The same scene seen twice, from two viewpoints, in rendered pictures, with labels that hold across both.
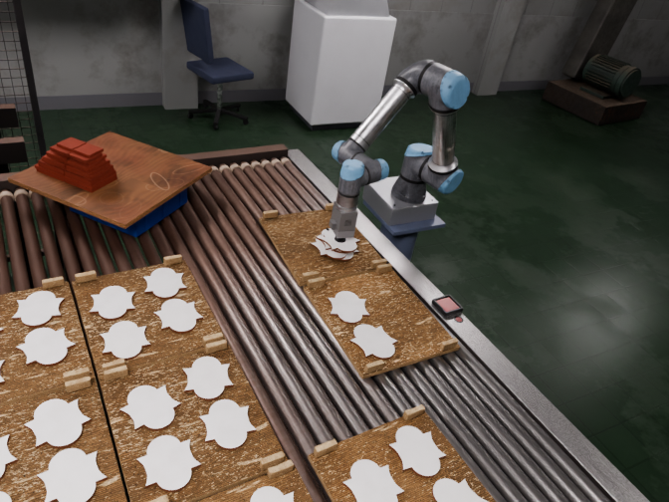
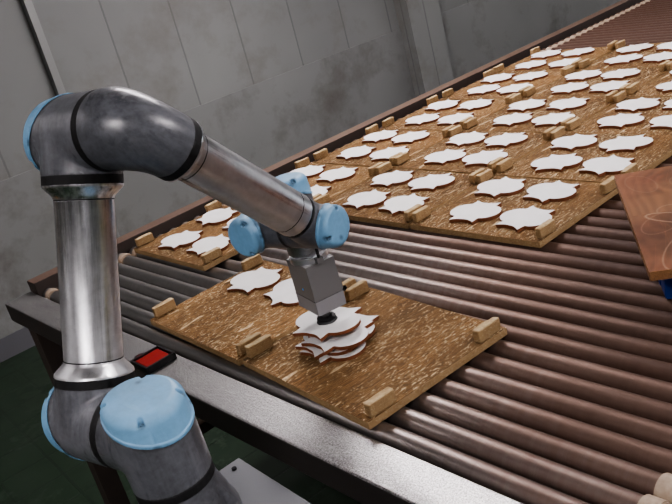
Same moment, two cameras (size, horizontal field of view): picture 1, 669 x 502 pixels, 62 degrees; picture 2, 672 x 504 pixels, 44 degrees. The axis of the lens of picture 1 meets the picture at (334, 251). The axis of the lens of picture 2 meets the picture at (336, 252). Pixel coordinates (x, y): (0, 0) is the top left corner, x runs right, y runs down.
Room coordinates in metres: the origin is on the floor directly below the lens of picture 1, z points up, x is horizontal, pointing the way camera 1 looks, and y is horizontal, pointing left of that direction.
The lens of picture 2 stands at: (3.15, 0.01, 1.70)
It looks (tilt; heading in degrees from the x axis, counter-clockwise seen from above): 21 degrees down; 179
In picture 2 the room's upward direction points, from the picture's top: 15 degrees counter-clockwise
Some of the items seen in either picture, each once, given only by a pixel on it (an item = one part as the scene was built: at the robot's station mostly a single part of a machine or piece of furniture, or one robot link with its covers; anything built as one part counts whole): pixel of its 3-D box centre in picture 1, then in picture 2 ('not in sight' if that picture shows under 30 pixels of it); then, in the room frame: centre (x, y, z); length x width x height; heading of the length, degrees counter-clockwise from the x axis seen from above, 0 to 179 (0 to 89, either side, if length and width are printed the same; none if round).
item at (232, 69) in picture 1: (218, 65); not in sight; (4.73, 1.26, 0.49); 0.57 x 0.54 x 0.97; 117
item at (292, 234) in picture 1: (322, 242); (369, 347); (1.71, 0.05, 0.93); 0.41 x 0.35 x 0.02; 31
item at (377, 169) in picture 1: (368, 169); (267, 227); (1.75, -0.07, 1.24); 0.11 x 0.11 x 0.08; 47
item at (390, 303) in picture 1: (378, 317); (253, 306); (1.35, -0.18, 0.93); 0.41 x 0.35 x 0.02; 33
